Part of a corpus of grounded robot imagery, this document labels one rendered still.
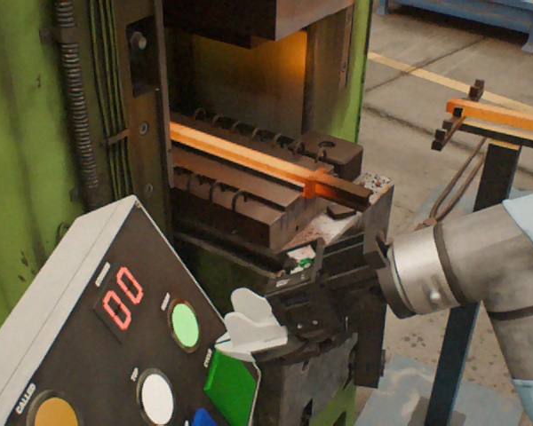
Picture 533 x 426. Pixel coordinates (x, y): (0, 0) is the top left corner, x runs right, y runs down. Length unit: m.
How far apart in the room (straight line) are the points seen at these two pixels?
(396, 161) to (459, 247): 2.70
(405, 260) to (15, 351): 0.33
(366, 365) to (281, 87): 0.81
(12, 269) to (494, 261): 0.64
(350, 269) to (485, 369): 1.68
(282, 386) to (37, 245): 0.51
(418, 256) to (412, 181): 2.55
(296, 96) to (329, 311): 0.80
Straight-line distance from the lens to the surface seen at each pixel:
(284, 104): 1.40
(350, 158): 1.26
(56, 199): 0.90
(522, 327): 0.61
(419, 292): 0.61
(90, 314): 0.62
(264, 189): 1.13
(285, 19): 0.94
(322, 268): 0.63
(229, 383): 0.77
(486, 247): 0.60
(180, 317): 0.72
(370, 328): 0.67
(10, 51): 0.80
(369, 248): 0.62
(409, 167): 3.26
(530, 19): 4.87
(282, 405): 1.25
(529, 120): 1.50
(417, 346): 2.32
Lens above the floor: 1.59
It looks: 34 degrees down
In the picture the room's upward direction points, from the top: 2 degrees clockwise
